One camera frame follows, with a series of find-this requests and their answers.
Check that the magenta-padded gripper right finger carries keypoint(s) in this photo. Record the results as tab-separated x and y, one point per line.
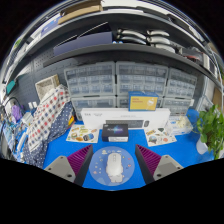
158	166

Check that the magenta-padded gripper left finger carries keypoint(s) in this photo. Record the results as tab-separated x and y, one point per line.
68	166

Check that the grey computer mouse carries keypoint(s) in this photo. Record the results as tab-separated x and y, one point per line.
115	164

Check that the round blue rabbit-print mouse pad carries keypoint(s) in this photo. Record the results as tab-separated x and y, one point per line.
97	170

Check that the navy polka dot cloth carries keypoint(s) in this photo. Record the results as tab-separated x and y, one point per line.
55	140

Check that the sticker sheet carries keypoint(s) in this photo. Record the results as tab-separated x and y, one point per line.
82	134
160	136

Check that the white and blue glove box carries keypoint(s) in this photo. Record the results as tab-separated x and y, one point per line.
181	126

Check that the white plant pot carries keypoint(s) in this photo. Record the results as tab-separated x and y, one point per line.
202	146

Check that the cream disposable glove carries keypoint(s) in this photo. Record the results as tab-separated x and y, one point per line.
182	121

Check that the white red-blue dotted cloth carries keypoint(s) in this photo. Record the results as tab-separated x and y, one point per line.
46	116

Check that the small black box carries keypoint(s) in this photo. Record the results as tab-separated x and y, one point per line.
115	132

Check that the white keyboard packaging box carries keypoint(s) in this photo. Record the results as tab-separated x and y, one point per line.
96	116

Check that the green leafy plant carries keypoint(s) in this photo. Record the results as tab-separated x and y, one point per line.
210	130

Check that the yellow and blue box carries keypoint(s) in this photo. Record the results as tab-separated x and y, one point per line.
143	101

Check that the white woven basket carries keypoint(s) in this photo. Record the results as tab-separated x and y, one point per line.
47	86

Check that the grey metal shelf unit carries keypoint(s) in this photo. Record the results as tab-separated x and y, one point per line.
116	38

